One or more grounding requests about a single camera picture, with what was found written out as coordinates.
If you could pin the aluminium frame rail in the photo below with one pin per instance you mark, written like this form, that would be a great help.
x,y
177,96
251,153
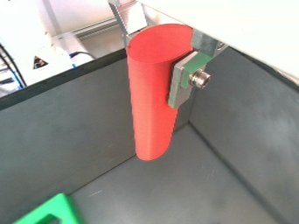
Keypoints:
x,y
95,29

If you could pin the red oval cylinder peg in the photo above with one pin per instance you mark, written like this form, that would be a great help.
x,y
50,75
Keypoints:
x,y
153,51

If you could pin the green shape sorting board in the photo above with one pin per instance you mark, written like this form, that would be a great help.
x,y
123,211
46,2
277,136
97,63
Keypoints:
x,y
58,208

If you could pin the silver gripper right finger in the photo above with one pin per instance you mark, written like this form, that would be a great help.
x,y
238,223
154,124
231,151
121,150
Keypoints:
x,y
189,72

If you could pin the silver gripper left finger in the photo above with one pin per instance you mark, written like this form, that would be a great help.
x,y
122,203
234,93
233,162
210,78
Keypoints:
x,y
130,15

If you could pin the white machine with warning label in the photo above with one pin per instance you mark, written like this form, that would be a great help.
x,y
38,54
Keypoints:
x,y
32,55

